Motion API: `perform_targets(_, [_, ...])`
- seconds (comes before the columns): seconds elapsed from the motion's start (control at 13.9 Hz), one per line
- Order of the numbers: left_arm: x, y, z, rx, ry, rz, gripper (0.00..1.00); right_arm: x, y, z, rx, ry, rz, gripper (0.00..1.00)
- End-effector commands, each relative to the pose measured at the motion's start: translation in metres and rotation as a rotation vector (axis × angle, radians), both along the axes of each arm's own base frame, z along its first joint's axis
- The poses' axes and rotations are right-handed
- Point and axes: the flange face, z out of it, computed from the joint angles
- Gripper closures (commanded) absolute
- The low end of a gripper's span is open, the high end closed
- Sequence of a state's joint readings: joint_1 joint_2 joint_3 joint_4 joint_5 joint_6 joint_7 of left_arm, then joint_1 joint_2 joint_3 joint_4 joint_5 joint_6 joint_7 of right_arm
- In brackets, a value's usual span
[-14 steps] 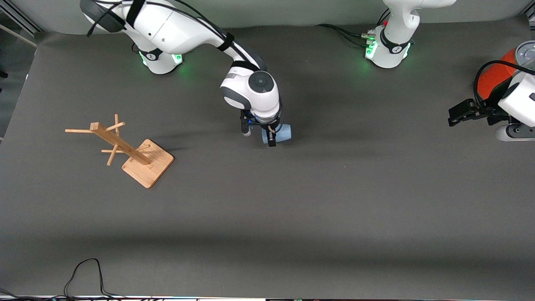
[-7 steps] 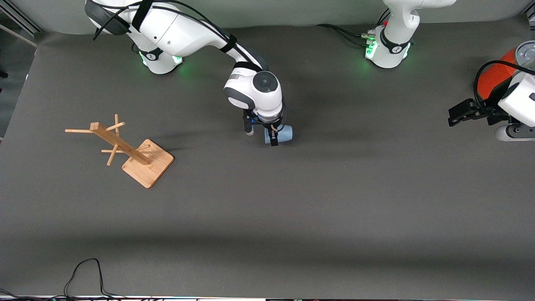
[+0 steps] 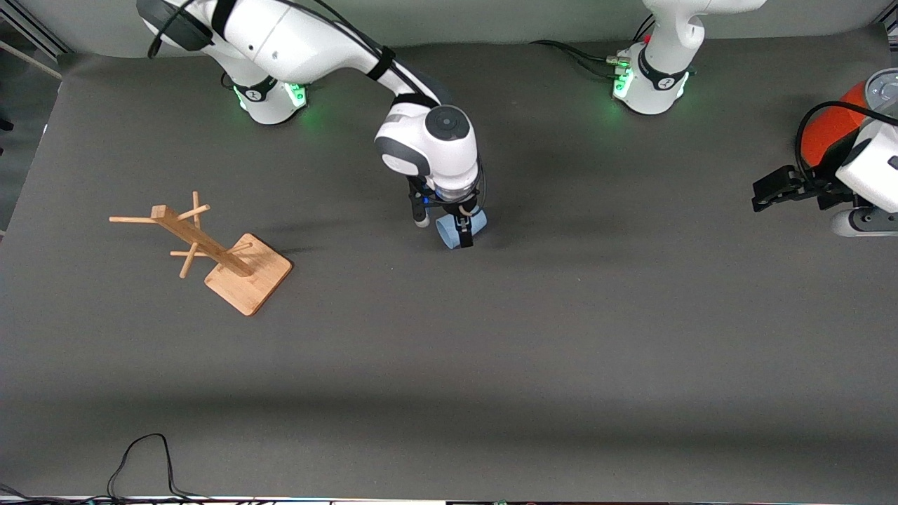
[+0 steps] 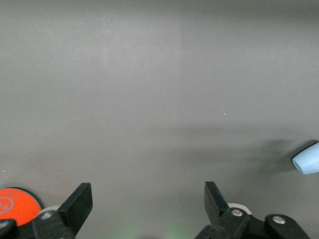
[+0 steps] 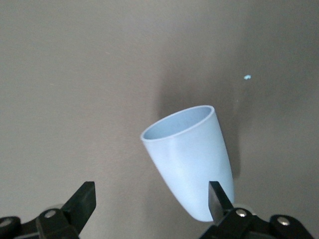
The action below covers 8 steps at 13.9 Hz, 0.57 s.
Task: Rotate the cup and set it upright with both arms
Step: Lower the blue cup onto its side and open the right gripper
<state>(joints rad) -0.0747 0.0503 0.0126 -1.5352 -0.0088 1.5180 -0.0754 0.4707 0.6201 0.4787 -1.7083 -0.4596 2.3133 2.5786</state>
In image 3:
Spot orange can with grey lid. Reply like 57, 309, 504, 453
801, 68, 898, 169

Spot aluminium frame bar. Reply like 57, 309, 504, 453
0, 0, 72, 79

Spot black cable on table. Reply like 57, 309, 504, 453
0, 433, 211, 503

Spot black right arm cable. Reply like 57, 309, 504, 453
146, 0, 439, 102

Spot wooden cup rack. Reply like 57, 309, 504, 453
108, 191, 293, 316

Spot light blue plastic cup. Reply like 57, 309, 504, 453
436, 208, 488, 250

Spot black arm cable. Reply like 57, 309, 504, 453
146, 0, 439, 102
795, 101, 898, 189

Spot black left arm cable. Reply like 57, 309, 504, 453
795, 101, 898, 189

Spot black left arm base cables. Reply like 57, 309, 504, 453
530, 14, 655, 79

